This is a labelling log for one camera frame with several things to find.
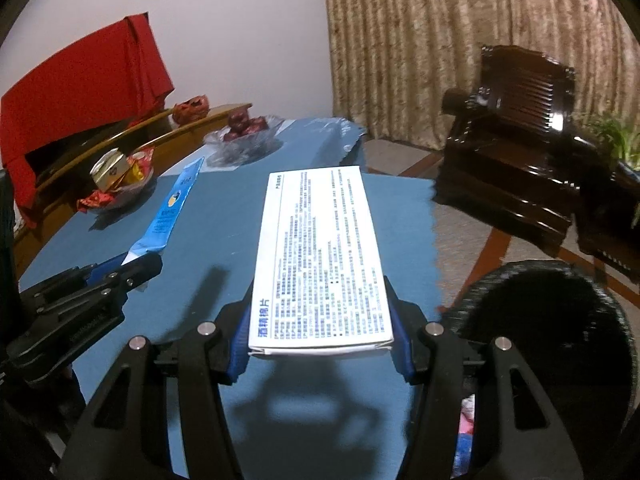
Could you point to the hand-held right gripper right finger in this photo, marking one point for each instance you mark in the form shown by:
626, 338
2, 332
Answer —
402, 355

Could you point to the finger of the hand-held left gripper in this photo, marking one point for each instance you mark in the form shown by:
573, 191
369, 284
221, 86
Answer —
107, 270
145, 267

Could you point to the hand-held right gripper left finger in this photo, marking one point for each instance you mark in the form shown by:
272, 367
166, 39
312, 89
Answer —
240, 342

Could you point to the blue and white packet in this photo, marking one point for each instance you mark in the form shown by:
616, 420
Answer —
167, 210

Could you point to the white printed cardboard box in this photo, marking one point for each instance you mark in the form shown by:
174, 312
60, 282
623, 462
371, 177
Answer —
320, 260

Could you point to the black round trash bin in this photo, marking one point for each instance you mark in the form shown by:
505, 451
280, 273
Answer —
550, 320

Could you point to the blue tablecloth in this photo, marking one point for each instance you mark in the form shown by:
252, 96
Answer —
215, 230

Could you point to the glass plate of candies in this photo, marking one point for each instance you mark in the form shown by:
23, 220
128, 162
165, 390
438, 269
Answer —
125, 187

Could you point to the gold and white small box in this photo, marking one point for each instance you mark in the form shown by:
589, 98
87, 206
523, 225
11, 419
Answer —
111, 170

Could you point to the curved wooden bench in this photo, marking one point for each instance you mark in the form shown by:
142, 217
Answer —
185, 132

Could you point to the glass bowl of red fruit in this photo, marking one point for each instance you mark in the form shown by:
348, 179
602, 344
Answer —
242, 140

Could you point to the red cloth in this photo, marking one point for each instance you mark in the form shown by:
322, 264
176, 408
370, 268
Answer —
85, 85

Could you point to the dark wooden armchair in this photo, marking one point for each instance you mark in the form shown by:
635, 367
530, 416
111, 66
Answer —
510, 160

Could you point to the dark wooden side table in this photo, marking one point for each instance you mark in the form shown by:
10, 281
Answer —
610, 220

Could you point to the green potted plant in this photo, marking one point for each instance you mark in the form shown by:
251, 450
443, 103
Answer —
612, 135

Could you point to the beige patterned curtain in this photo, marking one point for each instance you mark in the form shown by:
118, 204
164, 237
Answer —
425, 35

